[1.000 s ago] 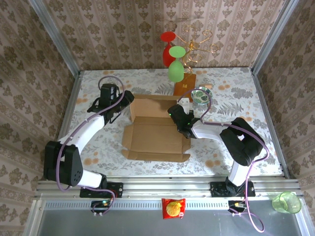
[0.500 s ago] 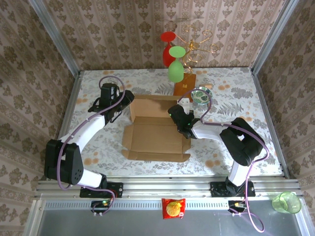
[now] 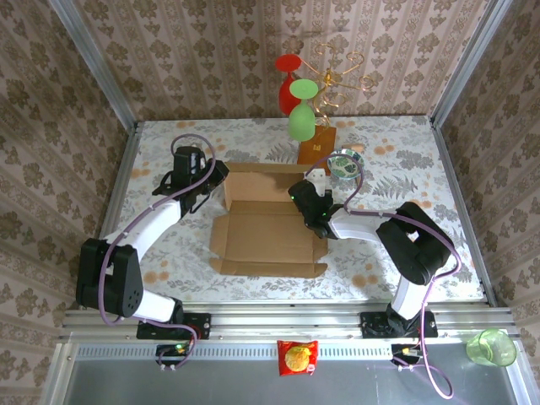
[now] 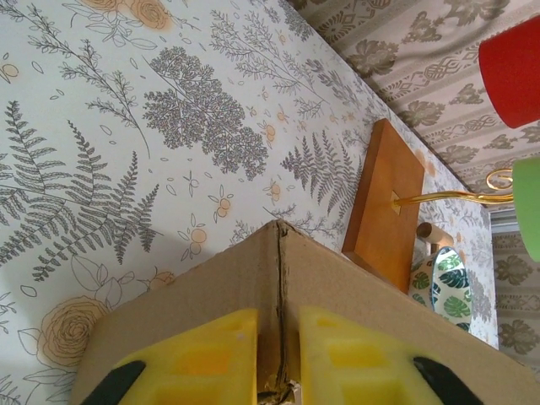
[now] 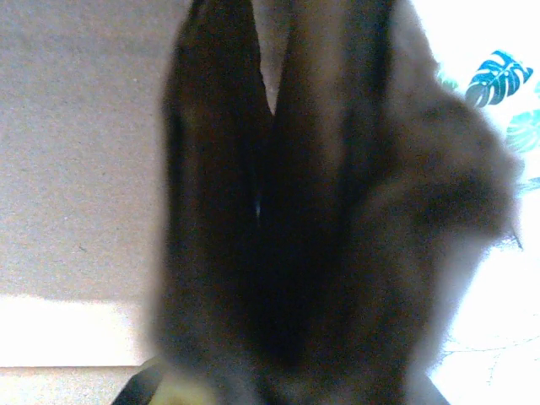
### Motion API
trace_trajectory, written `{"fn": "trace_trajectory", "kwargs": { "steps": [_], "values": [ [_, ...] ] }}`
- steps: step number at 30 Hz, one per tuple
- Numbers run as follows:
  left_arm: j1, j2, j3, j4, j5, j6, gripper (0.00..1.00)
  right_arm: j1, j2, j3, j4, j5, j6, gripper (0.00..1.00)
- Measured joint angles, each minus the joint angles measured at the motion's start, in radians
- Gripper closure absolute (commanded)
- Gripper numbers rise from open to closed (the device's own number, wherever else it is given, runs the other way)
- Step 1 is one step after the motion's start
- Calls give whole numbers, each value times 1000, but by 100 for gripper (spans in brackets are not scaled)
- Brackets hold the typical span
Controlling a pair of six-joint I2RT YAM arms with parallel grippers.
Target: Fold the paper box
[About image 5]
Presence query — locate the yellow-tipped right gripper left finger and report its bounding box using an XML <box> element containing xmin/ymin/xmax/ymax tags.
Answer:
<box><xmin>111</xmin><ymin>358</ymin><xmax>220</xmax><ymax>405</ymax></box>

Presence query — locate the leaf-patterned ceramic bowl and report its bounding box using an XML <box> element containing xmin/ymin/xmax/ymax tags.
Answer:
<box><xmin>434</xmin><ymin>49</ymin><xmax>540</xmax><ymax>193</ymax></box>

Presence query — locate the brown cardboard box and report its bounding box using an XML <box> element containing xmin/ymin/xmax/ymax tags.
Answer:
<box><xmin>0</xmin><ymin>0</ymin><xmax>524</xmax><ymax>405</ymax></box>

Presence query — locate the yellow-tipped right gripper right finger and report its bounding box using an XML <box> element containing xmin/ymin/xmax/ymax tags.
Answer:
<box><xmin>415</xmin><ymin>373</ymin><xmax>455</xmax><ymax>405</ymax></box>

